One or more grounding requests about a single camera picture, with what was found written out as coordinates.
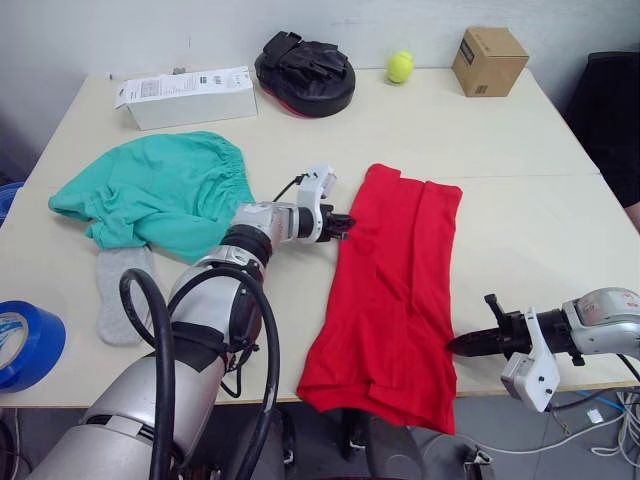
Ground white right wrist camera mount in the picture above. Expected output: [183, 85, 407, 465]
[500, 305, 562, 414]

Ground white floor cable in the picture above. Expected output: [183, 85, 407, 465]
[429, 399, 640, 459]

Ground thin black left wrist cable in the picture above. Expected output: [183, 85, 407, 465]
[272, 172, 310, 203]

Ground red t-shirt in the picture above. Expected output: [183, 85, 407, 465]
[296, 162, 464, 436]

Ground blue ribbed plastic container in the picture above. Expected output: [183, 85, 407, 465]
[0, 181, 25, 229]

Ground grey metal foot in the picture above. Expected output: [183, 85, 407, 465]
[462, 444, 495, 480]

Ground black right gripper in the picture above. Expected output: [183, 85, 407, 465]
[446, 294, 535, 361]

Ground black boxing focus pad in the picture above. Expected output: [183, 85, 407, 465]
[253, 30, 358, 120]

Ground white printed cardboard box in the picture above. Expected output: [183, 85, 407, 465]
[113, 64, 260, 132]

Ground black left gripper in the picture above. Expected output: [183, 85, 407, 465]
[319, 203, 358, 243]

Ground blue tape roll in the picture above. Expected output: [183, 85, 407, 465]
[0, 299, 68, 394]

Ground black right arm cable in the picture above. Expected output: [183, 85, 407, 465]
[615, 352, 640, 384]

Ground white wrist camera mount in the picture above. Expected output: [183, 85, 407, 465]
[292, 163, 339, 245]
[500, 305, 562, 414]

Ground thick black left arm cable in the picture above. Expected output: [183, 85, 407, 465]
[118, 267, 282, 480]

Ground person in black clothing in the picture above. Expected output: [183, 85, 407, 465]
[563, 51, 640, 226]

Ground grey sock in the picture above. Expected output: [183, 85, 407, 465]
[95, 246, 159, 347]

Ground blue floor cable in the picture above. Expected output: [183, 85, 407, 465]
[562, 389, 624, 409]

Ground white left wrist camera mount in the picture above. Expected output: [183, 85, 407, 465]
[292, 163, 339, 245]

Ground green shorts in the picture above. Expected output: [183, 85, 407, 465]
[47, 130, 257, 267]

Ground dark rounded shape under table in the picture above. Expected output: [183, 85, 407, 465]
[272, 399, 451, 480]

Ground brown cardboard box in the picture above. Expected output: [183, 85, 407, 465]
[450, 26, 531, 98]

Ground yellow tennis ball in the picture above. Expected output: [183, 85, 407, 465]
[386, 49, 416, 85]

